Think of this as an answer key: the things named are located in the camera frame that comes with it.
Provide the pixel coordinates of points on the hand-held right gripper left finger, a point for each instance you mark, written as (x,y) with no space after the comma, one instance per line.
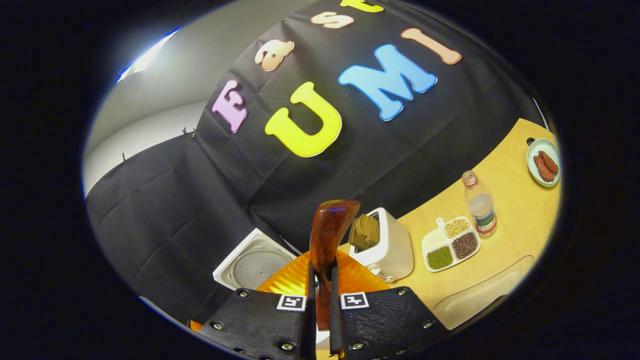
(260,325)

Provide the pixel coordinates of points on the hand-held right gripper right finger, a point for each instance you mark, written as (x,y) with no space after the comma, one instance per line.
(380,325)

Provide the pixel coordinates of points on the white rice cooker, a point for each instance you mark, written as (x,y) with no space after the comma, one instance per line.
(255,265)

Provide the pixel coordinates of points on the brown wooden spoon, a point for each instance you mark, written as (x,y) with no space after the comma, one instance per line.
(327,235)

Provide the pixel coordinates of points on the white toaster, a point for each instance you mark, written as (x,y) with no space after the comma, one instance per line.
(392,250)

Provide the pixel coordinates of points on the brown bread slice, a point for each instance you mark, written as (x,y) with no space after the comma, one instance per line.
(371,229)
(356,237)

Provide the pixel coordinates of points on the white divided grain dish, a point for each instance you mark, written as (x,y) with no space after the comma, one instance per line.
(431,242)

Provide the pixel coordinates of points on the black backdrop cloth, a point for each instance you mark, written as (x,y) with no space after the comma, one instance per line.
(200,200)

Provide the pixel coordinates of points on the clear plastic bottle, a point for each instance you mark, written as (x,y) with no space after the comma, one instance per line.
(481,207)

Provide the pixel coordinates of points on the brown sausage piece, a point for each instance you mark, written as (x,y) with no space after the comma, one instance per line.
(550,162)
(544,170)

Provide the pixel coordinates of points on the pale green plate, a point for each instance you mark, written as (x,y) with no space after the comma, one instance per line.
(542,146)

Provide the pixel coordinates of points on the large ceiling light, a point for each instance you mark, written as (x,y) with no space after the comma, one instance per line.
(147,56)

